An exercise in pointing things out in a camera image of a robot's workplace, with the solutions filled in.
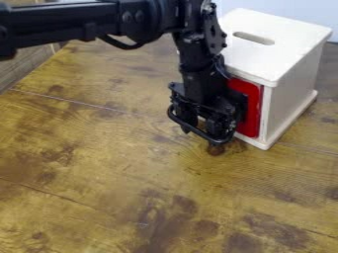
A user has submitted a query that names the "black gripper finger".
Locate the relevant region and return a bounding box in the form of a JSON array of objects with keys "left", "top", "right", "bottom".
[
  {"left": 176, "top": 108, "right": 198, "bottom": 127},
  {"left": 206, "top": 115, "right": 236, "bottom": 145}
]

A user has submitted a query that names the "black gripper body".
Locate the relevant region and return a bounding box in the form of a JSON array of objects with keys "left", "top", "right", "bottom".
[{"left": 168, "top": 63, "right": 248, "bottom": 131}]

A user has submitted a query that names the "black metal drawer handle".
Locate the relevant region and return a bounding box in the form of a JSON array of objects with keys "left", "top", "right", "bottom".
[{"left": 168, "top": 105, "right": 223, "bottom": 141}]

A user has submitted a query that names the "red wooden drawer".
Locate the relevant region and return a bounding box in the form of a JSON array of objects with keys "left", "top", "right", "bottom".
[{"left": 228, "top": 78, "right": 264, "bottom": 138}]

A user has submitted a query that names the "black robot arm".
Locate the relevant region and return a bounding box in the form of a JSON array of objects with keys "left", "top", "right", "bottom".
[{"left": 0, "top": 0, "right": 247, "bottom": 145}]

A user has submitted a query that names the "white wooden box cabinet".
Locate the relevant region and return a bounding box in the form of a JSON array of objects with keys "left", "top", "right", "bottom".
[{"left": 219, "top": 9, "right": 332, "bottom": 150}]

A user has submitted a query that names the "wooden panel at left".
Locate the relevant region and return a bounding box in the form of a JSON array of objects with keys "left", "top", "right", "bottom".
[{"left": 0, "top": 42, "right": 64, "bottom": 93}]

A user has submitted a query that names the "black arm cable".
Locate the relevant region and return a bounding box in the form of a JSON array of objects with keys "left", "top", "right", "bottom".
[{"left": 96, "top": 33, "right": 151, "bottom": 51}]

